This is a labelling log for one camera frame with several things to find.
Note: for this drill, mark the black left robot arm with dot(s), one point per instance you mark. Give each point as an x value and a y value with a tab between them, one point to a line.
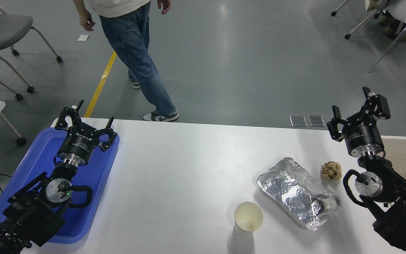
30	211

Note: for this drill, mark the crumpled silver foil tray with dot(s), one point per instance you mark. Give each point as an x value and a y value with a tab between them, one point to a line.
294	190

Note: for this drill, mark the person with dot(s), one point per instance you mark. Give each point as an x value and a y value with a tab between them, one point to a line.
397	33
132	38

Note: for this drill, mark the blue plastic tray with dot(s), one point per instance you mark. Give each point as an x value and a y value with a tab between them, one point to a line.
44	151

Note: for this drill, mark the white paper cup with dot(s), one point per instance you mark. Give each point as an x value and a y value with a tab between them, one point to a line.
247	220

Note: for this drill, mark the person's forearm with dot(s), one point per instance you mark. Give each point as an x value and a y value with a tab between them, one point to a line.
79	5

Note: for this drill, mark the crumpled tan paper ball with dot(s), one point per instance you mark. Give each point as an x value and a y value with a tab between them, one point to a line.
331	171

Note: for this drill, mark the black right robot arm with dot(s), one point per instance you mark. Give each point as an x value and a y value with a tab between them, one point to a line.
397	197

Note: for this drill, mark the silver floor plate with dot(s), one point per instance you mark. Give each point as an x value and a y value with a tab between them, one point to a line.
298	121
316	120

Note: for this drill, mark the person's hand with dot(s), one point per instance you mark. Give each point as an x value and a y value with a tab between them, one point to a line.
166	5
87	21

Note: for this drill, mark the white-legged chair with casters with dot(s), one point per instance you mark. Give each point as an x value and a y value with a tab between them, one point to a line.
347	36

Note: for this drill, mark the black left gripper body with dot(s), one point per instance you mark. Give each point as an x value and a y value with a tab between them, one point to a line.
77	144

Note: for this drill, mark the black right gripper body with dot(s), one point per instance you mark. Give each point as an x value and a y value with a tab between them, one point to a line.
363	137

